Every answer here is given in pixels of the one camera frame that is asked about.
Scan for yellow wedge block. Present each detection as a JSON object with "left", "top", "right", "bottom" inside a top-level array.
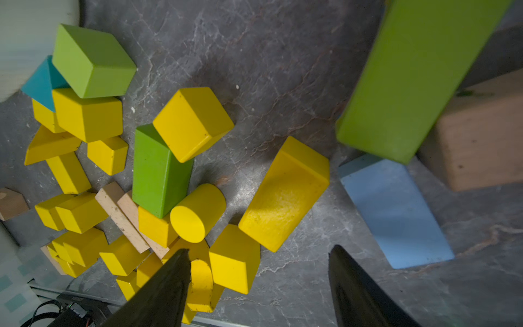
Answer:
[{"left": 238, "top": 136, "right": 330, "bottom": 253}]

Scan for natural wooden plank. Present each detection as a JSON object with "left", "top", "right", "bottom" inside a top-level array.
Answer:
[
  {"left": 117, "top": 190, "right": 170, "bottom": 260},
  {"left": 95, "top": 181, "right": 150, "bottom": 253}
]

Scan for tan wooden cube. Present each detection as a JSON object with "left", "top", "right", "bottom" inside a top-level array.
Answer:
[{"left": 418, "top": 69, "right": 522, "bottom": 192}]

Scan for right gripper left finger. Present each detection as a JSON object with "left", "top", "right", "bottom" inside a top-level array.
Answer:
[{"left": 103, "top": 249, "right": 191, "bottom": 326}]

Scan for teal triangular block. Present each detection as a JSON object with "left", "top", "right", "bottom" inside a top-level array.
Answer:
[{"left": 21, "top": 55, "right": 69, "bottom": 113}]

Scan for light blue block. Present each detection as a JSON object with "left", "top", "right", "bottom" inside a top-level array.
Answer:
[{"left": 339, "top": 154, "right": 455, "bottom": 269}]

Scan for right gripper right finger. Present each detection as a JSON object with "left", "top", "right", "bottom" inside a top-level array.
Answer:
[{"left": 328, "top": 245, "right": 419, "bottom": 326}]

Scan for green rounded block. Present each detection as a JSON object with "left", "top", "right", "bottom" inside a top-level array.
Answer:
[{"left": 132, "top": 124, "right": 194, "bottom": 218}]

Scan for left natural wooden plank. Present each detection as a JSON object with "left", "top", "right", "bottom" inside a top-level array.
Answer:
[{"left": 95, "top": 181, "right": 150, "bottom": 253}]

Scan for yellow cube block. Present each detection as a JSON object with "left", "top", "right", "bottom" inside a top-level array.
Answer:
[{"left": 56, "top": 192, "right": 108, "bottom": 234}]

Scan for yellow arch block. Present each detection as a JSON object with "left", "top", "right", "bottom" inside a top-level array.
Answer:
[{"left": 162, "top": 238, "right": 224, "bottom": 324}]

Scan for white plastic tub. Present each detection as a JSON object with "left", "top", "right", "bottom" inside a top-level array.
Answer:
[{"left": 1, "top": 0, "right": 80, "bottom": 102}]

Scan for small green cube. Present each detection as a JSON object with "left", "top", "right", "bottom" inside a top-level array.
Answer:
[{"left": 52, "top": 24, "right": 137, "bottom": 99}]

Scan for yellow upright rectangular block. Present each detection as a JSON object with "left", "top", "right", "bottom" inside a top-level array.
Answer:
[{"left": 46, "top": 152, "right": 91, "bottom": 194}]

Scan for small yellow cube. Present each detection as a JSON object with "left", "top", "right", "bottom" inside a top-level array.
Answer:
[{"left": 153, "top": 87, "right": 234, "bottom": 163}]

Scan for yellow round disc block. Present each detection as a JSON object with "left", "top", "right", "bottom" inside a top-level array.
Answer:
[{"left": 170, "top": 183, "right": 226, "bottom": 243}]

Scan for right natural wooden plank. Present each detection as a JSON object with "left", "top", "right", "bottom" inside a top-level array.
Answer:
[{"left": 117, "top": 190, "right": 170, "bottom": 260}]

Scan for green rectangular block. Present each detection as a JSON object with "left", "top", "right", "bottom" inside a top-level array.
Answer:
[{"left": 336, "top": 1, "right": 511, "bottom": 164}]

